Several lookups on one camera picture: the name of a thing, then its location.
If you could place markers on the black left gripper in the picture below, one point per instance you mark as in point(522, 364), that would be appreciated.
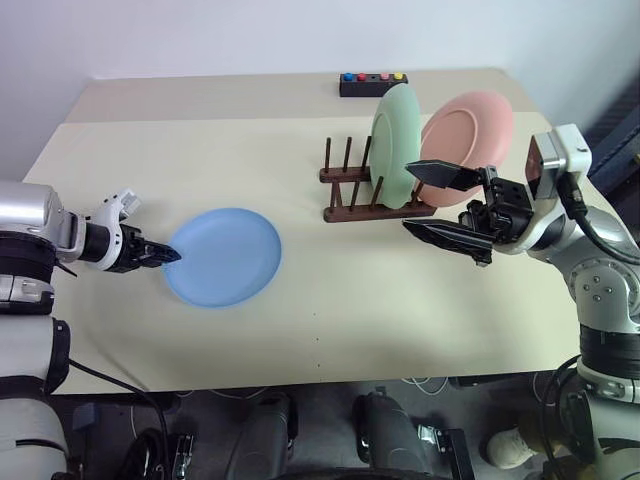
point(132, 247)

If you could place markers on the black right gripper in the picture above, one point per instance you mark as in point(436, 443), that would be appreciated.
point(505, 210)

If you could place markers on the blue plate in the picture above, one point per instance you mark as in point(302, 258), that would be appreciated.
point(225, 257)

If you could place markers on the pink red plate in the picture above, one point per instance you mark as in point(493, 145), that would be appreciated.
point(470, 130)

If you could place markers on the green plate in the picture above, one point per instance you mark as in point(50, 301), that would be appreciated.
point(395, 145)

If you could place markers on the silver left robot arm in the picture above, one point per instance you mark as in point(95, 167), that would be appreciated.
point(30, 215)

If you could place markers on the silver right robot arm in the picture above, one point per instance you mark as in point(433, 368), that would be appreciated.
point(600, 285)

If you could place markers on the brown wooden dish rack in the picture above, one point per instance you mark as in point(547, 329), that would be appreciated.
point(345, 175)

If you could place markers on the black button box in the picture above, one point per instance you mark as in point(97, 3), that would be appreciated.
point(372, 89)

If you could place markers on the dark ribbed panel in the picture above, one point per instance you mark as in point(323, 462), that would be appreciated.
point(617, 130)

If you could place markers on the dark rounded shape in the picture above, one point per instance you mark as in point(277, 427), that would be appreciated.
point(265, 435)
point(387, 435)

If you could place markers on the white sneaker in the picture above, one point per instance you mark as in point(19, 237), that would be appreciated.
point(510, 447)

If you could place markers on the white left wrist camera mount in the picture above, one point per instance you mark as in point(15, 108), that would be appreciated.
point(112, 210)

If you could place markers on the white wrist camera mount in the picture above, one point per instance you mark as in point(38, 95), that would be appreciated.
point(112, 210)
point(565, 145)

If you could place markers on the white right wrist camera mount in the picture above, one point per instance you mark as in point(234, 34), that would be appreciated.
point(565, 145)

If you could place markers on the black metal caster bracket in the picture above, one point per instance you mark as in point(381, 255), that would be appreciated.
point(447, 447)

